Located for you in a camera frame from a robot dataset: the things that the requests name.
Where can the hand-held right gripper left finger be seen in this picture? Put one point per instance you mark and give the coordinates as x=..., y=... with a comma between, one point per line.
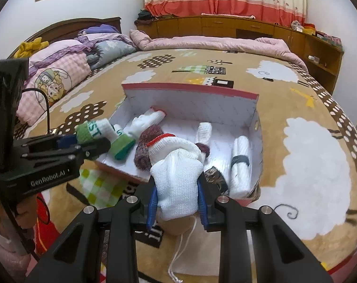
x=151, y=212

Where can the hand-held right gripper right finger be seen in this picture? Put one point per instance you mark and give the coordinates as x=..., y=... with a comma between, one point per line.
x=202, y=212

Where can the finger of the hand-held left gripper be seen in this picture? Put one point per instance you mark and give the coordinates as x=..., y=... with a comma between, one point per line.
x=66, y=141
x=93, y=150

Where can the green and white sock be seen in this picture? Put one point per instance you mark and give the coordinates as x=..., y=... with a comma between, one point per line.
x=93, y=131
x=122, y=146

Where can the dark patterned sock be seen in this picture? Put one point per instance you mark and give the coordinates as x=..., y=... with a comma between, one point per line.
x=215, y=177

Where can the white sock with red trim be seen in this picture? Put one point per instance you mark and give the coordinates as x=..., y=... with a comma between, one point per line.
x=175, y=177
x=143, y=122

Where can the maroon knit sock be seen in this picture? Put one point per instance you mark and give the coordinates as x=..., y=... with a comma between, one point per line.
x=146, y=150

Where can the white sock grey band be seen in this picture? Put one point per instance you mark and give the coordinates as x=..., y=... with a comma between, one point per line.
x=240, y=147

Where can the red cardboard box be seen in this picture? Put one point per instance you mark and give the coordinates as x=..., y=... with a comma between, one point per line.
x=190, y=106

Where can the person's left forearm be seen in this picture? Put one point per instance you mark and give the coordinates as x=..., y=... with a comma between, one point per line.
x=4, y=259

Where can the pink cartoon pillow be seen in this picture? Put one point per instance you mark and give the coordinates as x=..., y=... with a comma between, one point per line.
x=66, y=67

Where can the white rolled sock maroon band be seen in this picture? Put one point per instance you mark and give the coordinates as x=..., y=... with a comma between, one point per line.
x=204, y=132

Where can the lilac pillow with purple frill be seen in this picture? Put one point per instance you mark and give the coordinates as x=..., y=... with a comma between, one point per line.
x=57, y=48

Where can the yellow cloth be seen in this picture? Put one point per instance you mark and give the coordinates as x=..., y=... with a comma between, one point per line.
x=28, y=48

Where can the grey blue pillow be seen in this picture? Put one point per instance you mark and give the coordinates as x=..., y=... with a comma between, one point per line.
x=113, y=50

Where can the dark wooden headboard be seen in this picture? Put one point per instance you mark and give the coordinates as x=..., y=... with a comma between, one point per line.
x=66, y=25

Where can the purple cloth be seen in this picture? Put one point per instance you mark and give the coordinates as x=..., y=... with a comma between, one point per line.
x=102, y=29

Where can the brown printed blanket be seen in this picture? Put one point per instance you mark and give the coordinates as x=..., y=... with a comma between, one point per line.
x=284, y=109

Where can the dark clothes pile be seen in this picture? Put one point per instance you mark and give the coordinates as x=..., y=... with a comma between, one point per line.
x=143, y=16

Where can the pink checkered quilt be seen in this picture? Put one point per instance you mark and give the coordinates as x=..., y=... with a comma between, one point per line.
x=211, y=45

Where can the long wooden cabinet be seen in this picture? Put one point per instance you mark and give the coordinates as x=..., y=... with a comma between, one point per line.
x=225, y=25

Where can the orange yellow box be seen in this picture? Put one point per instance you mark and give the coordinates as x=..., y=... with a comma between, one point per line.
x=309, y=30

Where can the colourful flat boxes stack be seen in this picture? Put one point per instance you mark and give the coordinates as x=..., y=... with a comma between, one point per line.
x=328, y=39

